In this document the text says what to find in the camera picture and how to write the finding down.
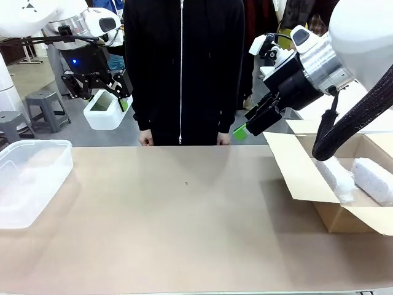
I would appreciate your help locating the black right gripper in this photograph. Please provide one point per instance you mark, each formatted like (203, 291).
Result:
(291, 83)

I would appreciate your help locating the person right forearm black sleeve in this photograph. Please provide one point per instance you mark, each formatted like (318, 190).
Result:
(138, 101)

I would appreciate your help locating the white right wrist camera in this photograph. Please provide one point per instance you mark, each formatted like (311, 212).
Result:
(257, 44)

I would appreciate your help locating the person right hand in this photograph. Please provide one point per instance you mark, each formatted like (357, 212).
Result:
(146, 138)

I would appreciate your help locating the bystander plaid shirt orange trousers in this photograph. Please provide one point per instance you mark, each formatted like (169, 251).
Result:
(319, 23)

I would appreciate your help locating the plain white bubble-wrapped clock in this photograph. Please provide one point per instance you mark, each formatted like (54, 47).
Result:
(334, 178)

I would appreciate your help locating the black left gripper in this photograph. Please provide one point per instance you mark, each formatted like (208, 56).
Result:
(86, 63)

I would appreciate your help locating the person torso black zip hoodie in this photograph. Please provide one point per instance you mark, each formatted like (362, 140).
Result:
(184, 77)

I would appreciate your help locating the bystander in blue jacket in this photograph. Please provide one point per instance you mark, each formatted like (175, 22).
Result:
(118, 63)

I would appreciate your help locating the unwrapped white digital clock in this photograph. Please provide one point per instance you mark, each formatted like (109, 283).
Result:
(104, 118)

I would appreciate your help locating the grey plastic stool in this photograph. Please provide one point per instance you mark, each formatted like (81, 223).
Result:
(12, 118)
(43, 97)

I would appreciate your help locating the bubble-wrapped clock with dark label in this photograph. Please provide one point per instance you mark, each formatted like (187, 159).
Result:
(373, 181)

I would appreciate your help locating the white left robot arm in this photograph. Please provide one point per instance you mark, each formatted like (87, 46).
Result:
(37, 12)

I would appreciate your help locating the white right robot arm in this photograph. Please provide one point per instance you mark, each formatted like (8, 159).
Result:
(356, 30)

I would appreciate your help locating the brown cardboard box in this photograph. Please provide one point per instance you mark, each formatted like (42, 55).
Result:
(301, 172)

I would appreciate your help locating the person left hand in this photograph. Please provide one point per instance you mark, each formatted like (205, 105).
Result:
(223, 139)

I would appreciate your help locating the person left forearm black sleeve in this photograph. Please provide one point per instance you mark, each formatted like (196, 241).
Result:
(230, 101)

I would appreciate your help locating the clear plastic storage bin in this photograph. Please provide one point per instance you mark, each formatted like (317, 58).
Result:
(30, 184)

